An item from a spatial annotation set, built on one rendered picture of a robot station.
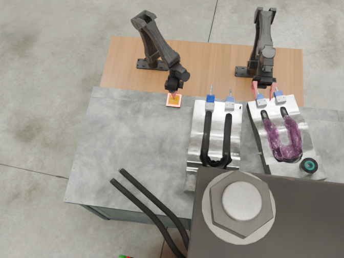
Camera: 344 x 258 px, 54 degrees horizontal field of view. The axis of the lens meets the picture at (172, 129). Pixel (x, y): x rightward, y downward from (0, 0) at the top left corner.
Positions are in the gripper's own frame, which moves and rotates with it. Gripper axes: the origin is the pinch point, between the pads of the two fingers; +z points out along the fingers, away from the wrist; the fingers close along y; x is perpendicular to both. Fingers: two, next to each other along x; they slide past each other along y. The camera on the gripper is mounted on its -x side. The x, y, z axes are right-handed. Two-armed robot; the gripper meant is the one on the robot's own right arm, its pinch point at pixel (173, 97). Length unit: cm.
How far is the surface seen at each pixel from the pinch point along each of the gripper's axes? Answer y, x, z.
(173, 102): 0.0, -1.6, 2.1
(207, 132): 20.9, -19.5, 7.5
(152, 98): -13.1, 2.8, 3.5
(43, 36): -143, 126, 25
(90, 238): -55, -24, 112
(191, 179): 15.7, -41.3, 22.3
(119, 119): -29.7, -10.6, 11.5
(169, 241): 9, -70, 34
